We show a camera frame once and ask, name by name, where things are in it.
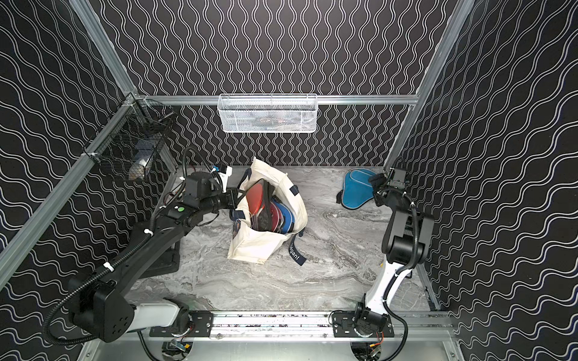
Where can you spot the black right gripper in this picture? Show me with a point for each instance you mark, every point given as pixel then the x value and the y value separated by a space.
pixel 376 180

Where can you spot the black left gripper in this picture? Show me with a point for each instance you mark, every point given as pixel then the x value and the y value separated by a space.
pixel 232 198

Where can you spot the teal paddle case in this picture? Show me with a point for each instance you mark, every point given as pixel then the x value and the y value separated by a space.
pixel 357 189

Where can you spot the red paddle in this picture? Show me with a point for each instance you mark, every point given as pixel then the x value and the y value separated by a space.
pixel 258 197

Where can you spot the cream canvas tote bag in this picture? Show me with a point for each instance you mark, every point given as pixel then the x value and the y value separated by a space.
pixel 251 246

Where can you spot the blue paddle case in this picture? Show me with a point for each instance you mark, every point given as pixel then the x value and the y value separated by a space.
pixel 286 219

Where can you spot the maroon paddle case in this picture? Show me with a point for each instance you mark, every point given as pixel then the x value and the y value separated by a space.
pixel 264 223

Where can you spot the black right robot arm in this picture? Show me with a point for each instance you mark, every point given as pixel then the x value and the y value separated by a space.
pixel 405 245

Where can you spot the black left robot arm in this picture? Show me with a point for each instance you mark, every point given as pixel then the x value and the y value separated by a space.
pixel 96 302

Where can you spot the black box on table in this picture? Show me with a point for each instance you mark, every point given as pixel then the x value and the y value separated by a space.
pixel 160 261

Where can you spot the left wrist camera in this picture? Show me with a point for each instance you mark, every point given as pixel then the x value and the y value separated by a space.
pixel 222 174

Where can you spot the black wire basket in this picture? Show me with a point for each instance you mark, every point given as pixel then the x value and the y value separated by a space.
pixel 130 151

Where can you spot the white wire mesh basket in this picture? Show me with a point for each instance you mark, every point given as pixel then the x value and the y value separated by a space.
pixel 268 113

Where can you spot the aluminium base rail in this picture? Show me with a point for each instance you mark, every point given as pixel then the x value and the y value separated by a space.
pixel 314 326

